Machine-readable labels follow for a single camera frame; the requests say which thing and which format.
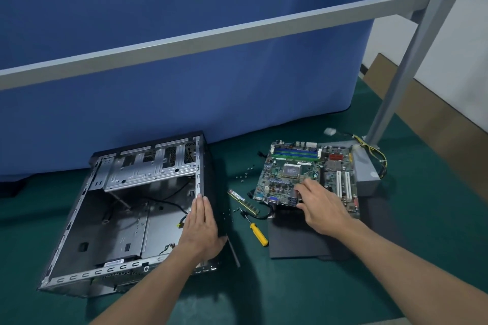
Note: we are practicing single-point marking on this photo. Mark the person's left hand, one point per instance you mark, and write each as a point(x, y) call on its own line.
point(202, 229)

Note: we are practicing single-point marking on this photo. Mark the person's right forearm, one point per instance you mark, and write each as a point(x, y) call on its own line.
point(419, 271)

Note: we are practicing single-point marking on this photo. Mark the cluster of silver screws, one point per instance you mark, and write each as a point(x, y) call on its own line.
point(244, 174)

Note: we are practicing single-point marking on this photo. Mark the person's left forearm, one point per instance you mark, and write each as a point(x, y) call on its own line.
point(152, 290)

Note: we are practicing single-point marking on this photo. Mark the grey metal post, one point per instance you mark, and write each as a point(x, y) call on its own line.
point(411, 50)

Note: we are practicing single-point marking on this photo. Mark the silver power supply unit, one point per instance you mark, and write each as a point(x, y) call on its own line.
point(365, 172)

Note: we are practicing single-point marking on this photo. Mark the person's right hand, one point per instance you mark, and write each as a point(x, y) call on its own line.
point(326, 210)

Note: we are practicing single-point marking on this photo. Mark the silver metal drive cage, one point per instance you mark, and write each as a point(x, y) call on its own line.
point(145, 172)

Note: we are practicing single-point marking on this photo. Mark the black side panel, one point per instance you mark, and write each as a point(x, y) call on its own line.
point(297, 241)

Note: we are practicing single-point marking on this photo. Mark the green motherboard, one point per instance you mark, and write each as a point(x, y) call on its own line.
point(278, 184)

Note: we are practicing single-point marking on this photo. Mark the green floor mat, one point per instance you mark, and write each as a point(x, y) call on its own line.
point(419, 203)

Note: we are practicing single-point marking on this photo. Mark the desktop computer case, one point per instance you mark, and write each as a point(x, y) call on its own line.
point(95, 229)

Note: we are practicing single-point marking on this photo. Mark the blue cloth curtain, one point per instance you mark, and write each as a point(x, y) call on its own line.
point(190, 107)

